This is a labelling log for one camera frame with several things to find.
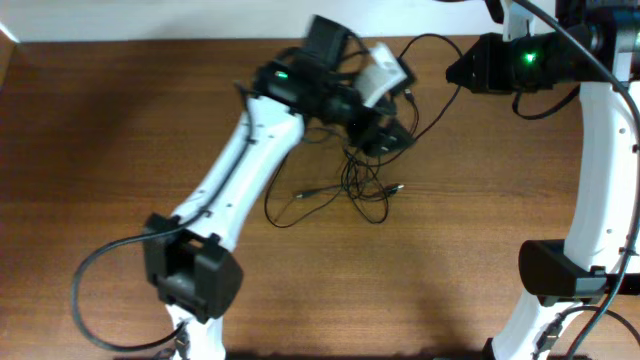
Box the long black usb cable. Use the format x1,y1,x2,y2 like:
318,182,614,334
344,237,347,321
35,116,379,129
263,32,464,229

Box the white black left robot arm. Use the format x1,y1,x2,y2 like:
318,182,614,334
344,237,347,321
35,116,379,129
143,15,415,359

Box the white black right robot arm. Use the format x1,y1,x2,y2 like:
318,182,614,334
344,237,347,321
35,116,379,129
446,1,639,359

